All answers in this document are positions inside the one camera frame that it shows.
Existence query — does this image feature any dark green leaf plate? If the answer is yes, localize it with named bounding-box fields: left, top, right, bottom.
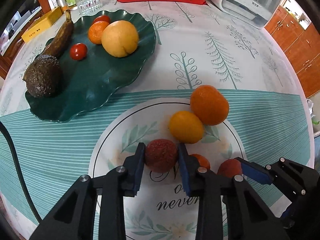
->
left=25, top=9, right=156, bottom=122

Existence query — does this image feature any yellow flat box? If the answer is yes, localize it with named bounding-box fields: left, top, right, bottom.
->
left=22, top=7, right=62, bottom=43

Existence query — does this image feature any wooden cabinet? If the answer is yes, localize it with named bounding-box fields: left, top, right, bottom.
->
left=265, top=5, right=319, bottom=98

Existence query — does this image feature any white printed round plate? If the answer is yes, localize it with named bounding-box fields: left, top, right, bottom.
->
left=88, top=98, right=246, bottom=239

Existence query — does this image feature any red cherry tomato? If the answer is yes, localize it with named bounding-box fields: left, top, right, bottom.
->
left=191, top=153, right=210, bottom=170
left=92, top=15, right=111, bottom=24
left=69, top=43, right=87, bottom=61

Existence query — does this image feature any small orange tangerine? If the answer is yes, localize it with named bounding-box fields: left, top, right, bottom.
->
left=87, top=21, right=109, bottom=45

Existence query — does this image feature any small metal can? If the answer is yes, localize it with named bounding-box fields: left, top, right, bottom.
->
left=56, top=0, right=68, bottom=13

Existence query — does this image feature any dark avocado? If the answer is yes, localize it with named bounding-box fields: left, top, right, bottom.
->
left=23, top=54, right=65, bottom=98

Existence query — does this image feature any overripe brown banana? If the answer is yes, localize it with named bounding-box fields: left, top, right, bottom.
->
left=41, top=9, right=74, bottom=58

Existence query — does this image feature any large yellow orange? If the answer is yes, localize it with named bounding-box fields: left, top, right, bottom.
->
left=101, top=20, right=139, bottom=57

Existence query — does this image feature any small yellow kumquat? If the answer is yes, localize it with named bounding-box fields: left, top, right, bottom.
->
left=168, top=111, right=204, bottom=144

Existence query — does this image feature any red lychee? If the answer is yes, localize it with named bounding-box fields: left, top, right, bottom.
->
left=145, top=139, right=178, bottom=173
left=217, top=159, right=242, bottom=178

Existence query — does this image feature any teal striped table runner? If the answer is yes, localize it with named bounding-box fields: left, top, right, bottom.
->
left=1, top=89, right=311, bottom=239

